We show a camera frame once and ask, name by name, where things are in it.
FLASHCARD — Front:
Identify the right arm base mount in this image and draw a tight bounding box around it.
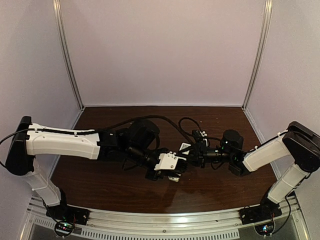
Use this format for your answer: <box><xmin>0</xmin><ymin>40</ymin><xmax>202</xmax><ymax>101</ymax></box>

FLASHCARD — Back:
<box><xmin>239</xmin><ymin>197</ymin><xmax>282</xmax><ymax>225</ymax></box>

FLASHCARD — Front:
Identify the white remote control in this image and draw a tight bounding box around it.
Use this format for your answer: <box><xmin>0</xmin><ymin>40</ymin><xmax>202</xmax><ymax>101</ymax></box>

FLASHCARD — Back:
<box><xmin>177</xmin><ymin>142</ymin><xmax>194</xmax><ymax>155</ymax></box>

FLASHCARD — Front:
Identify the white battery cover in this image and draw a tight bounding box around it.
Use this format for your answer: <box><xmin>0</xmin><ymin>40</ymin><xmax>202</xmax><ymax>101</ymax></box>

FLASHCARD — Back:
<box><xmin>168</xmin><ymin>176</ymin><xmax>180</xmax><ymax>183</ymax></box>

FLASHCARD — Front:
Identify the left circuit board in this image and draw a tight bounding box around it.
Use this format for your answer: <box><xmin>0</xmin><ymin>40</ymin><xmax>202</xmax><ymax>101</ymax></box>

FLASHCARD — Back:
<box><xmin>53</xmin><ymin>221</ymin><xmax>75</xmax><ymax>238</ymax></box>

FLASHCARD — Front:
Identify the aluminium frame post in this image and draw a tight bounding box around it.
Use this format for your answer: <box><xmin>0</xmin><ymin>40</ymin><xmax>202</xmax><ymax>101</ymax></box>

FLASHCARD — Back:
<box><xmin>242</xmin><ymin>0</ymin><xmax>273</xmax><ymax>111</ymax></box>
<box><xmin>52</xmin><ymin>0</ymin><xmax>85</xmax><ymax>110</ymax></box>

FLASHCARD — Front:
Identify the right aluminium frame post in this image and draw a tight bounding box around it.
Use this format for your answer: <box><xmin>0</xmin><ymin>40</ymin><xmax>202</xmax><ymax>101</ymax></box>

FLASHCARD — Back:
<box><xmin>242</xmin><ymin>0</ymin><xmax>273</xmax><ymax>111</ymax></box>

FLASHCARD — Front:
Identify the circuit board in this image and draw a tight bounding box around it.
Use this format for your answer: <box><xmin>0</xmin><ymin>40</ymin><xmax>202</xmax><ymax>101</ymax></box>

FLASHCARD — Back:
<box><xmin>254</xmin><ymin>220</ymin><xmax>275</xmax><ymax>237</ymax></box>
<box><xmin>53</xmin><ymin>221</ymin><xmax>75</xmax><ymax>238</ymax></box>

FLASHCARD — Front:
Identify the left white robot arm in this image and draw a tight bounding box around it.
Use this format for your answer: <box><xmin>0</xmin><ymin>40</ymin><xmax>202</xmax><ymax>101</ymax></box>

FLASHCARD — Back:
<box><xmin>4</xmin><ymin>116</ymin><xmax>187</xmax><ymax>208</ymax></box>

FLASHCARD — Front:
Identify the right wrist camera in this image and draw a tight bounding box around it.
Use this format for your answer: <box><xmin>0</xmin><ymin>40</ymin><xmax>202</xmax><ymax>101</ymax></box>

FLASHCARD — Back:
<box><xmin>191</xmin><ymin>129</ymin><xmax>210</xmax><ymax>147</ymax></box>

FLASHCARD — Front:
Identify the right circuit board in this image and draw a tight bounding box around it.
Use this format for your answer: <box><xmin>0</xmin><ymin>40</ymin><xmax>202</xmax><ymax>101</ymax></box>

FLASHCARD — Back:
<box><xmin>254</xmin><ymin>220</ymin><xmax>275</xmax><ymax>237</ymax></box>

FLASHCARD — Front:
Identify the left aluminium frame post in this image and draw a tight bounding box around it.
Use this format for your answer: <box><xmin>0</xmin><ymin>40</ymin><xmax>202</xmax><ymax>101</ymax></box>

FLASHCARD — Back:
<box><xmin>52</xmin><ymin>0</ymin><xmax>85</xmax><ymax>110</ymax></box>

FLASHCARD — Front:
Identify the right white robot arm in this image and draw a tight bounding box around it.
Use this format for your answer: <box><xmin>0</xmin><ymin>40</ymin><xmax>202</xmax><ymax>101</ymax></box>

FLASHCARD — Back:
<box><xmin>177</xmin><ymin>121</ymin><xmax>320</xmax><ymax>209</ymax></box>

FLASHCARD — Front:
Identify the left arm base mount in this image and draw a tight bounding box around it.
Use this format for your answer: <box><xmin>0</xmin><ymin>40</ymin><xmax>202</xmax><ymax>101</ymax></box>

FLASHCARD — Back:
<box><xmin>44</xmin><ymin>200</ymin><xmax>90</xmax><ymax>226</ymax></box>

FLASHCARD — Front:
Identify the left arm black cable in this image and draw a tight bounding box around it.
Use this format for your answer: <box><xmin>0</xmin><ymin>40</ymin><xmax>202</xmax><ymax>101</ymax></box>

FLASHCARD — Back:
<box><xmin>0</xmin><ymin>114</ymin><xmax>193</xmax><ymax>171</ymax></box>

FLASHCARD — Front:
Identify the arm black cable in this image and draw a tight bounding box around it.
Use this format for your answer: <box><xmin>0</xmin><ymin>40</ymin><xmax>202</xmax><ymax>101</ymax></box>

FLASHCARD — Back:
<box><xmin>178</xmin><ymin>117</ymin><xmax>291</xmax><ymax>153</ymax></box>
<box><xmin>0</xmin><ymin>114</ymin><xmax>193</xmax><ymax>171</ymax></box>

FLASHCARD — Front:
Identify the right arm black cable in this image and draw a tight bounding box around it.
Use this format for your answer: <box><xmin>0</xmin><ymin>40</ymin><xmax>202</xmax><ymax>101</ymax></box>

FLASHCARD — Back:
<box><xmin>178</xmin><ymin>117</ymin><xmax>291</xmax><ymax>153</ymax></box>

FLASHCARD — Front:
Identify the front aluminium rail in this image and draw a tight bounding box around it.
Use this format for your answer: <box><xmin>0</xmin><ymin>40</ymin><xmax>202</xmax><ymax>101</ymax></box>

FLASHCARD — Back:
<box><xmin>18</xmin><ymin>196</ymin><xmax>311</xmax><ymax>240</ymax></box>

